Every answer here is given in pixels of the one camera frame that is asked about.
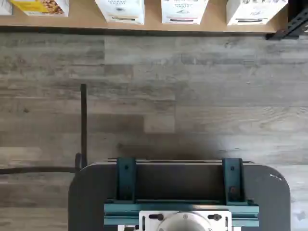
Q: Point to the white box yellow strip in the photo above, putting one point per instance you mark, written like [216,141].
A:
[125,9]

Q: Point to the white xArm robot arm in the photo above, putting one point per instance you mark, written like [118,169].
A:
[185,223]

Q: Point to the tan wooden shelf board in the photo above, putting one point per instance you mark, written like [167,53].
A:
[154,27]

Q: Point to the white box pink strip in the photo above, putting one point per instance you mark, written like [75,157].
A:
[185,9]

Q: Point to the white box dark strip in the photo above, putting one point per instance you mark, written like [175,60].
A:
[255,12]

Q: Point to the yellow snack box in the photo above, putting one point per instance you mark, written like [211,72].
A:
[41,6]

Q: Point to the white carton box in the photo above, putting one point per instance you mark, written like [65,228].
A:
[4,7]

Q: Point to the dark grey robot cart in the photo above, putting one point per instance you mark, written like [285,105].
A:
[89,192]

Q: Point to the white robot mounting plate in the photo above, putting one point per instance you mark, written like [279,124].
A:
[146,223]

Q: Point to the teal metal mounting frame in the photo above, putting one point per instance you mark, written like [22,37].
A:
[125,180]

